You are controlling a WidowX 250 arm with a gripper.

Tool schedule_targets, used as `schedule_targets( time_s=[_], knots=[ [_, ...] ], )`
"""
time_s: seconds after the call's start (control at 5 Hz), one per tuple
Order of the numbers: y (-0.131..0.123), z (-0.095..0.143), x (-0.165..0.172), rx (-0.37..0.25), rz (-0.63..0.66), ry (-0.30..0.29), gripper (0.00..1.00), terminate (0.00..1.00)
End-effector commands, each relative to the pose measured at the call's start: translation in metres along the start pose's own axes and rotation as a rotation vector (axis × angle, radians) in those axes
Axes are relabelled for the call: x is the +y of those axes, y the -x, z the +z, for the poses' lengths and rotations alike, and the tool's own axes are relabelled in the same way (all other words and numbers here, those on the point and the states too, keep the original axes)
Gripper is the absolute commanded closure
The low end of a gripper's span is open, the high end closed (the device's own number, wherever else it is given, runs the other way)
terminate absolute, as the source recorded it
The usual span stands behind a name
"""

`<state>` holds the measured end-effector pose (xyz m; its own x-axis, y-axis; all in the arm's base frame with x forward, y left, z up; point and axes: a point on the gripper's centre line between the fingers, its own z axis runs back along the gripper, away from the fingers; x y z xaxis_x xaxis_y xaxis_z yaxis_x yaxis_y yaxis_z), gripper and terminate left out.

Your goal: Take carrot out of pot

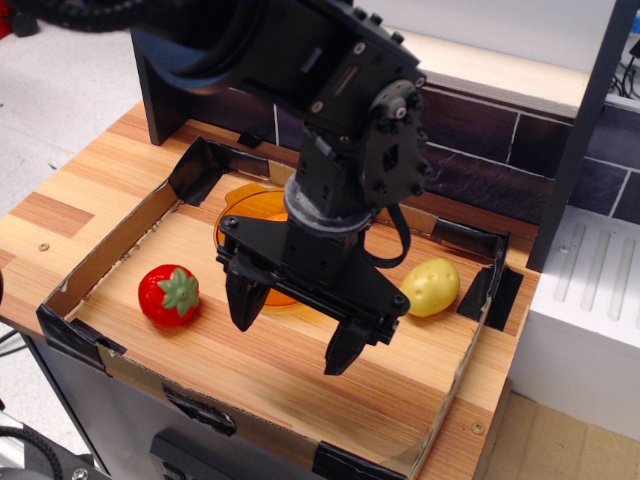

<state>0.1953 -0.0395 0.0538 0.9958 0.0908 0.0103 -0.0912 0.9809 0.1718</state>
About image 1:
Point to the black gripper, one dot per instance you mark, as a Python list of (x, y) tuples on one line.
[(334, 275)]

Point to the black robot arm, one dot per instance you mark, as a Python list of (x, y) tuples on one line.
[(356, 89)]

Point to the orange transparent plastic pot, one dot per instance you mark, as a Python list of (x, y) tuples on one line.
[(251, 200)]

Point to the cardboard fence with black tape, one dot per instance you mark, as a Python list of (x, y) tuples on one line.
[(417, 406)]

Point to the red toy strawberry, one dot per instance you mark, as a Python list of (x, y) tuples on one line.
[(168, 295)]

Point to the yellow toy potato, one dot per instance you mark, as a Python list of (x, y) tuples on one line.
[(431, 287)]

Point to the dark brick backsplash panel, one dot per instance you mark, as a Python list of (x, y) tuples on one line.
[(493, 141)]

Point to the white toy sink drainboard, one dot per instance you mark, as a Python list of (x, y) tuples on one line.
[(579, 349)]

